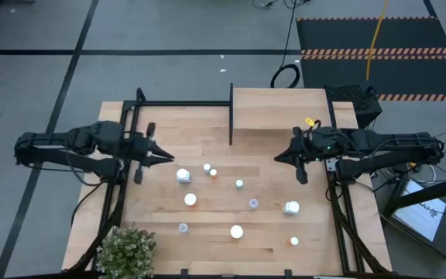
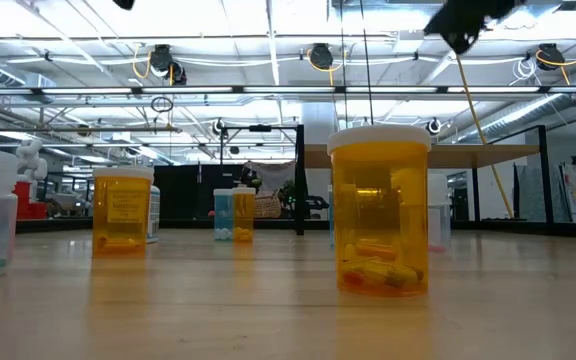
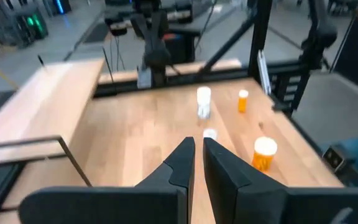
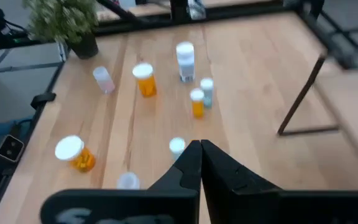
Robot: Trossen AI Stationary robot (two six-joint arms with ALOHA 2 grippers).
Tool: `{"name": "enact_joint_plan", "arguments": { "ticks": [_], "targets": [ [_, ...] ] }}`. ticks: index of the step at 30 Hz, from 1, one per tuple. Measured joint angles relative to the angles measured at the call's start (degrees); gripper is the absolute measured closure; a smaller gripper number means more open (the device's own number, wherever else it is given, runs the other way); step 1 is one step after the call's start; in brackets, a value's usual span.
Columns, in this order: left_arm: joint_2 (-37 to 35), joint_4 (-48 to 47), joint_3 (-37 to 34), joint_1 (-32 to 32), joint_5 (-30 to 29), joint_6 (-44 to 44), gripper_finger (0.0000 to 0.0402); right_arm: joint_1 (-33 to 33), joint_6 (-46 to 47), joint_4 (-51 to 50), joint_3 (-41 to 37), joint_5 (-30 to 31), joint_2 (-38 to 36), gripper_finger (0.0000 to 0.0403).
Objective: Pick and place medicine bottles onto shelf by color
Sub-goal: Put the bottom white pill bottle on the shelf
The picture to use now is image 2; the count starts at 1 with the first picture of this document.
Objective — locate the red storage crate stack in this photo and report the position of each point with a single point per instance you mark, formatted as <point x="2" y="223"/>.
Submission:
<point x="28" y="206"/>

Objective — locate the clear pill bottle pink pills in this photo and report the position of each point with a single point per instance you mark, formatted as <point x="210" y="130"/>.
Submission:
<point x="440" y="215"/>

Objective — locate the woven wicker basket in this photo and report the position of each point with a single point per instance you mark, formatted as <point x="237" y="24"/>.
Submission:
<point x="267" y="207"/>

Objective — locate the small black ceiling reel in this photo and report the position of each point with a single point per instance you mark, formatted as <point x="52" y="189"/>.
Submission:
<point x="218" y="126"/>
<point x="434" y="126"/>

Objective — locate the amber pill bottle yellow label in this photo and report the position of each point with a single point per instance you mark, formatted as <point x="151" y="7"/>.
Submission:
<point x="122" y="220"/>

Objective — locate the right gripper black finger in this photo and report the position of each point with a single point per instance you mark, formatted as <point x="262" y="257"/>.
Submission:
<point x="458" y="27"/>

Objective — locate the large amber pill bottle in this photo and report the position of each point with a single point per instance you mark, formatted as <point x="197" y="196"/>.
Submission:
<point x="380" y="200"/>

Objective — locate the white bottle blue label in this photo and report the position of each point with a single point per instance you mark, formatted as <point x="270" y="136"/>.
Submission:
<point x="154" y="215"/>

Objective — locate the small amber pill bottle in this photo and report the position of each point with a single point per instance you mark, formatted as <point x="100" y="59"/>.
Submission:
<point x="244" y="215"/>

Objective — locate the black metal gantry frame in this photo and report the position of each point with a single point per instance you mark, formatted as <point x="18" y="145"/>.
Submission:
<point x="260" y="128"/>

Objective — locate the white draped cloth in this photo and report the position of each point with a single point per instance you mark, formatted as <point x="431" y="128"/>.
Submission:
<point x="275" y="173"/>

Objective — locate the black metal table frame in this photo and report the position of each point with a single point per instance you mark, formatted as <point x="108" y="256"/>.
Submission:
<point x="188" y="225"/>

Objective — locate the black partition panel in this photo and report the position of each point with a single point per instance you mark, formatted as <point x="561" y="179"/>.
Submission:
<point x="183" y="190"/>

